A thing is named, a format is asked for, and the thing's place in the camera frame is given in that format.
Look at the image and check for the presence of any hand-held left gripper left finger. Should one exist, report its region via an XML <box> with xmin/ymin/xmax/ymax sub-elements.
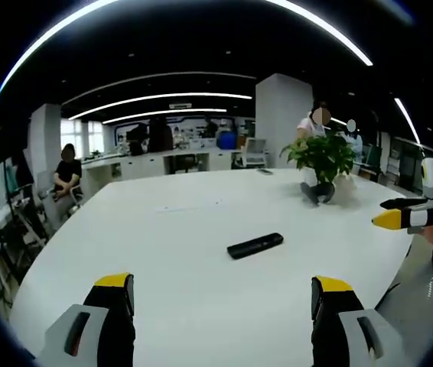
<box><xmin>34</xmin><ymin>272</ymin><xmax>137</xmax><ymax>367</ymax></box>

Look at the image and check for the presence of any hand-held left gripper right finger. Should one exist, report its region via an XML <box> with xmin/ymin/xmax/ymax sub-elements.
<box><xmin>311</xmin><ymin>275</ymin><xmax>409</xmax><ymax>367</ymax></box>

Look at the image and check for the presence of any black remote control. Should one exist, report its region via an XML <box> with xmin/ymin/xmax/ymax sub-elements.
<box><xmin>226</xmin><ymin>232</ymin><xmax>285</xmax><ymax>261</ymax></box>

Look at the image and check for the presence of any green potted plant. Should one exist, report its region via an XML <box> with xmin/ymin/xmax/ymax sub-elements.
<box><xmin>279</xmin><ymin>133</ymin><xmax>357</xmax><ymax>206</ymax></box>

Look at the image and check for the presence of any white office chair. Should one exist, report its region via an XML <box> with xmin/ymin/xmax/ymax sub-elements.
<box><xmin>239</xmin><ymin>137</ymin><xmax>269</xmax><ymax>169</ymax></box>

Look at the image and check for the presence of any white counter cabinet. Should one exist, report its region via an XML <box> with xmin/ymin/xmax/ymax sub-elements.
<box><xmin>81</xmin><ymin>147</ymin><xmax>248</xmax><ymax>196</ymax></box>

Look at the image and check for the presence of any blue water barrel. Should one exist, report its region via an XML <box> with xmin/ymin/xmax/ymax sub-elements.
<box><xmin>216</xmin><ymin>131</ymin><xmax>238</xmax><ymax>151</ymax></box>

